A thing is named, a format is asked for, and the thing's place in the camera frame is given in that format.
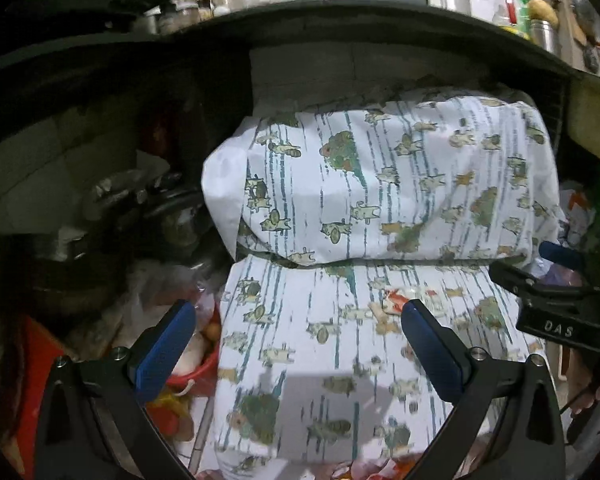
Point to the hanging ladle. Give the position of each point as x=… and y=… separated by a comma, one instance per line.
x=586, y=17

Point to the clear plastic bag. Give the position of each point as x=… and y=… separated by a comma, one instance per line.
x=170, y=282

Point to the red plastic bowl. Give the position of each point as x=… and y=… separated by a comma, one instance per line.
x=207, y=366

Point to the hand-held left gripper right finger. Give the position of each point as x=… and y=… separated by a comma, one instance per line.
x=430, y=357

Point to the steel kettle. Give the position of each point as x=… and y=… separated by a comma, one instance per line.
x=180, y=227

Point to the steel pot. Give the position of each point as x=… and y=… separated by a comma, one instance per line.
x=130, y=195

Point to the clear bottle red cap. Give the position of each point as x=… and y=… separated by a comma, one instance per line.
x=503, y=5

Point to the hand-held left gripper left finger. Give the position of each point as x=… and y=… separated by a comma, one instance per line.
x=165, y=352

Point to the white orange plastic bag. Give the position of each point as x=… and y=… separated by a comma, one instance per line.
x=575, y=210

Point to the green bottle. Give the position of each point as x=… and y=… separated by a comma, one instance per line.
x=523, y=17

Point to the yellow plastic bag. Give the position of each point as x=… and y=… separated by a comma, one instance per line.
x=171, y=412

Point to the red carton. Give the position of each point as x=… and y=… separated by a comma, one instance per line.
x=35, y=360

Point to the cartoon printed pillow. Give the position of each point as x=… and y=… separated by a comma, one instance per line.
x=380, y=185

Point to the yellow gourd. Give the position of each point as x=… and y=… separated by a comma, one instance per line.
x=542, y=11

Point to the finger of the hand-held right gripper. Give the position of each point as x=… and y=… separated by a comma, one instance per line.
x=520, y=280
x=560, y=255

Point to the steel cup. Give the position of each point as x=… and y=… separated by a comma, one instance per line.
x=545, y=35

